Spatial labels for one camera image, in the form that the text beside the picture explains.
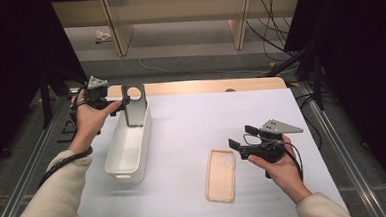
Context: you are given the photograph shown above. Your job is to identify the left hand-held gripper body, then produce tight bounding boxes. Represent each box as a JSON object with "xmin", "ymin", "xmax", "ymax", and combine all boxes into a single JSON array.
[{"xmin": 82, "ymin": 73, "xmax": 126, "ymax": 112}]

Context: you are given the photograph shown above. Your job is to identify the black curtain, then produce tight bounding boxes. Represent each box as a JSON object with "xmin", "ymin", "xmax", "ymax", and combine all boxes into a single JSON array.
[
  {"xmin": 281, "ymin": 0, "xmax": 386, "ymax": 211},
  {"xmin": 0, "ymin": 0, "xmax": 92, "ymax": 173}
]

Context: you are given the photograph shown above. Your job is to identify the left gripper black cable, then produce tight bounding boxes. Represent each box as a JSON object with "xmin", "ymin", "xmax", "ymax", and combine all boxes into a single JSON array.
[{"xmin": 33, "ymin": 88, "xmax": 97, "ymax": 190}]

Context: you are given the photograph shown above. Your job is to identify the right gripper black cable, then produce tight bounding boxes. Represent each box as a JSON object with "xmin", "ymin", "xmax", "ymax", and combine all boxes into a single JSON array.
[{"xmin": 242, "ymin": 131, "xmax": 305, "ymax": 185}]

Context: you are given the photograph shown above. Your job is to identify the person's right hand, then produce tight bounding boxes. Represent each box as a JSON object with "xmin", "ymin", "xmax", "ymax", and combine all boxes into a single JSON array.
[{"xmin": 246, "ymin": 132, "xmax": 314, "ymax": 208}]

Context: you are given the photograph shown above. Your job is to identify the black floor cable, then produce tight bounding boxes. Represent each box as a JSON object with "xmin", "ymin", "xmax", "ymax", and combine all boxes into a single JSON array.
[{"xmin": 293, "ymin": 90, "xmax": 341, "ymax": 144}]

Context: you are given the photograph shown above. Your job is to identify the beige wooden bench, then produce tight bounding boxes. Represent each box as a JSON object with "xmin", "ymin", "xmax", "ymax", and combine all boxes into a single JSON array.
[{"xmin": 50, "ymin": 0, "xmax": 305, "ymax": 61}]

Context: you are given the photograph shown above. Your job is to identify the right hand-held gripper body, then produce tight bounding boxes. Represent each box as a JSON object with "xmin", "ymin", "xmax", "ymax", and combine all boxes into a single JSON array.
[{"xmin": 237, "ymin": 117, "xmax": 307, "ymax": 181}]

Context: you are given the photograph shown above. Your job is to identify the black tripod stand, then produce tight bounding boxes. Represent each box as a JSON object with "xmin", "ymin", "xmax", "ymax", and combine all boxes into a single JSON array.
[
  {"xmin": 38, "ymin": 62, "xmax": 111, "ymax": 130},
  {"xmin": 264, "ymin": 45, "xmax": 325, "ymax": 114}
]

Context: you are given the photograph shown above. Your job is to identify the white table mat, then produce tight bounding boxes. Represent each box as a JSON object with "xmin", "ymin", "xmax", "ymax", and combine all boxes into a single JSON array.
[{"xmin": 69, "ymin": 85, "xmax": 348, "ymax": 217}]

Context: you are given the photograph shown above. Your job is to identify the grey phone case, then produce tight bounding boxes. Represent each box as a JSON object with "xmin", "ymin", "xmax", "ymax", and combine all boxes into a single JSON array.
[{"xmin": 121, "ymin": 83, "xmax": 150, "ymax": 128}]

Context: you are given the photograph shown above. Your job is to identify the beige phone case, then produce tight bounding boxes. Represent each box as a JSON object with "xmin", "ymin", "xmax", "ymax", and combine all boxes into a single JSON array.
[{"xmin": 202, "ymin": 147, "xmax": 239, "ymax": 205}]

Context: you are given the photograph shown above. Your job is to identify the bundle of black cables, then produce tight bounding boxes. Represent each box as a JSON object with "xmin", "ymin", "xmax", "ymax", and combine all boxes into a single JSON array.
[{"xmin": 244, "ymin": 0, "xmax": 300, "ymax": 65}]

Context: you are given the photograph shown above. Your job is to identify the crumpled white paper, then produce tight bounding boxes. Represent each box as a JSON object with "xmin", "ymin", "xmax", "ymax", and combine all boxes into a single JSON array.
[{"xmin": 94, "ymin": 29, "xmax": 112, "ymax": 45}]

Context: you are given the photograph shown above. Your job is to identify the white storage box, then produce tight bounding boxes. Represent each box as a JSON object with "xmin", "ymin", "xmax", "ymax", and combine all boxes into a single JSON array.
[{"xmin": 99, "ymin": 98, "xmax": 157, "ymax": 186}]

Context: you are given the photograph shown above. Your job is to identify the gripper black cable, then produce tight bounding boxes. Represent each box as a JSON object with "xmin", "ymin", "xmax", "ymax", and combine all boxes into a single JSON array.
[
  {"xmin": 242, "ymin": 131, "xmax": 305, "ymax": 185},
  {"xmin": 33, "ymin": 88, "xmax": 97, "ymax": 190}
]

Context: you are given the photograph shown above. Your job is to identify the person's left hand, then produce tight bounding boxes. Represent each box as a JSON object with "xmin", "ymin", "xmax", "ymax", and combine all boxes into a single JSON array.
[{"xmin": 67, "ymin": 86, "xmax": 126, "ymax": 155}]

